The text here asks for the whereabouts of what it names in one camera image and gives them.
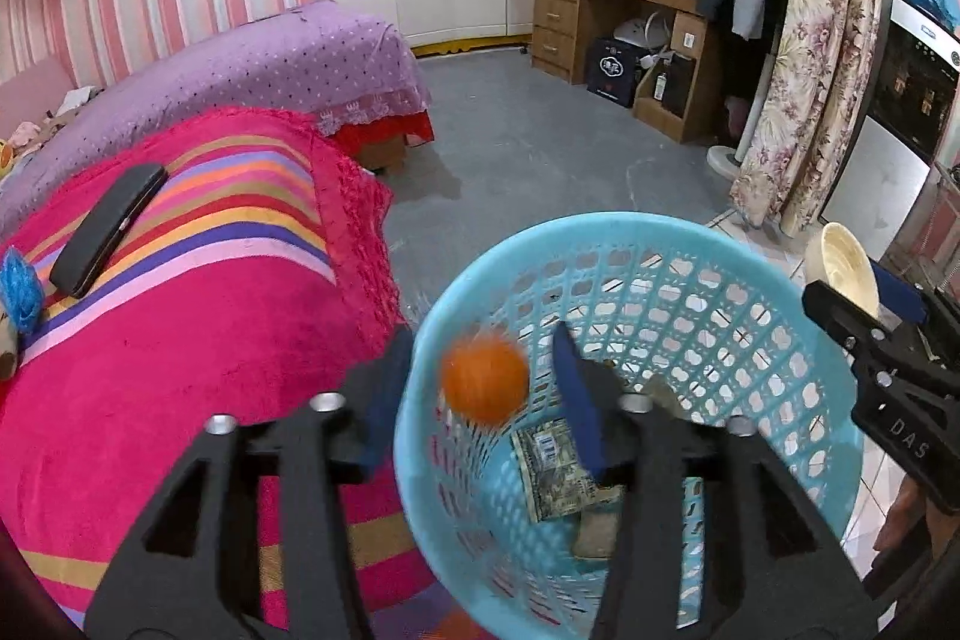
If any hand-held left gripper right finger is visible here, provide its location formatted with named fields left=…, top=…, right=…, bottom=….
left=551, top=321, right=878, bottom=640

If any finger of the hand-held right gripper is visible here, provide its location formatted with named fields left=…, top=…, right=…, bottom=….
left=870, top=261, right=932, bottom=327
left=801, top=281, right=960, bottom=402

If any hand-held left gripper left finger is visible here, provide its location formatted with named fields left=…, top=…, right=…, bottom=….
left=84, top=329, right=415, bottom=640

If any cream round bowl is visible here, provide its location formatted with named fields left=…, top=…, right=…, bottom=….
left=805, top=222, right=880, bottom=319

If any camouflage print packet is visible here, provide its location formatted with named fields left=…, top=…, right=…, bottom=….
left=512, top=419, right=627, bottom=522

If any orange fruit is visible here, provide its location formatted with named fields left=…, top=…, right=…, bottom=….
left=439, top=331, right=531, bottom=427

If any light blue plastic basket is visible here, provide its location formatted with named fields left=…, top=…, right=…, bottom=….
left=394, top=212, right=865, bottom=640

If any blue mesh puff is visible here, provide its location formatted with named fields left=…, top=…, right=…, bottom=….
left=0, top=246, right=44, bottom=335

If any person's right hand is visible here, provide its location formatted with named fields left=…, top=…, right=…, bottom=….
left=870, top=481, right=932, bottom=552

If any white black appliance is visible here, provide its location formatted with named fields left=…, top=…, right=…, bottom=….
left=821, top=0, right=960, bottom=244

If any floral cream curtain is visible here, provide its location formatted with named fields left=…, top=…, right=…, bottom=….
left=727, top=0, right=886, bottom=236

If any black flat case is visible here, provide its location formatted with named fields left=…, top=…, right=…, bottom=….
left=49, top=164, right=170, bottom=300

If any black cardboard box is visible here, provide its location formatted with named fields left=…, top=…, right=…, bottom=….
left=585, top=36, right=650, bottom=109

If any white small fan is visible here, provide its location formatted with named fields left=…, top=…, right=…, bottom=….
left=611, top=10, right=672, bottom=49

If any purple dotted bedspread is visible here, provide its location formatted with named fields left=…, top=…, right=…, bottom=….
left=0, top=0, right=434, bottom=236

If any wooden desk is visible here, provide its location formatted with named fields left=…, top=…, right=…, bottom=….
left=527, top=0, right=732, bottom=145

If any pink bed headboard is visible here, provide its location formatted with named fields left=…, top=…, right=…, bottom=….
left=0, top=56, right=76, bottom=124

